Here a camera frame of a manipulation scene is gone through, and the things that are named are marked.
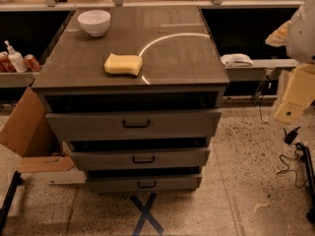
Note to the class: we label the grey drawer cabinet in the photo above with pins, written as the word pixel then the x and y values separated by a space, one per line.
pixel 181 70

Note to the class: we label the grey top drawer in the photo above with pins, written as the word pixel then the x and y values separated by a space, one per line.
pixel 136 125

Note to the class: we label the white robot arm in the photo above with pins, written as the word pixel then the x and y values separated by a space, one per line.
pixel 298 37

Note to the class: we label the black stand leg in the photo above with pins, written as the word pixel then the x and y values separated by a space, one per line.
pixel 306 158
pixel 4 209

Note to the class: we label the yellow sponge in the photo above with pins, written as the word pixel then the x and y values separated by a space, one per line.
pixel 123 64

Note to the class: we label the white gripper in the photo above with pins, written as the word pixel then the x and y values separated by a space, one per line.
pixel 302 36

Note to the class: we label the white pump bottle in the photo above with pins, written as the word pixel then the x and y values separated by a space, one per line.
pixel 16 58

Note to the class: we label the folded white cloth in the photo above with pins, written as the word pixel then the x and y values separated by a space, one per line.
pixel 236 60

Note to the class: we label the brown cardboard box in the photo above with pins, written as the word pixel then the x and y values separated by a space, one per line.
pixel 28 134

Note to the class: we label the black stand leg right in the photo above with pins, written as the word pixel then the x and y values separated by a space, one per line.
pixel 306 158

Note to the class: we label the black stand leg left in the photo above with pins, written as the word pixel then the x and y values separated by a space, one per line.
pixel 4 209

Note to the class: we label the black power adapter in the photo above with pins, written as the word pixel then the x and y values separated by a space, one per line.
pixel 289 137

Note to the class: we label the white ceramic bowl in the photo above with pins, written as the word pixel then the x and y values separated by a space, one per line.
pixel 95 22

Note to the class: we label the red can at edge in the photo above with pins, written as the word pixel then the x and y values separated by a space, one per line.
pixel 5 63

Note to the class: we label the red soda can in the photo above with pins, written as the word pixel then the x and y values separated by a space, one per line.
pixel 32 63

